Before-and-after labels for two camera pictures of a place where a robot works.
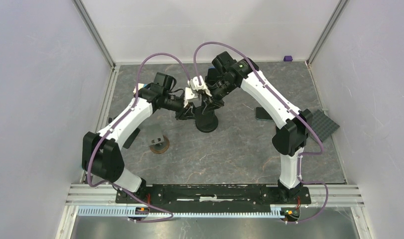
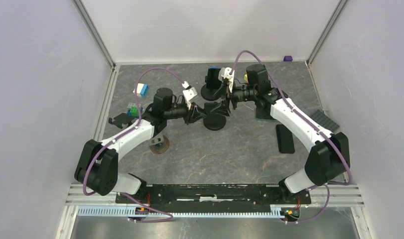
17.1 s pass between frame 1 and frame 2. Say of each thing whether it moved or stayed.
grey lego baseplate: stayed
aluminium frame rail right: stayed
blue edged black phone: stayed
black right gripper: moved
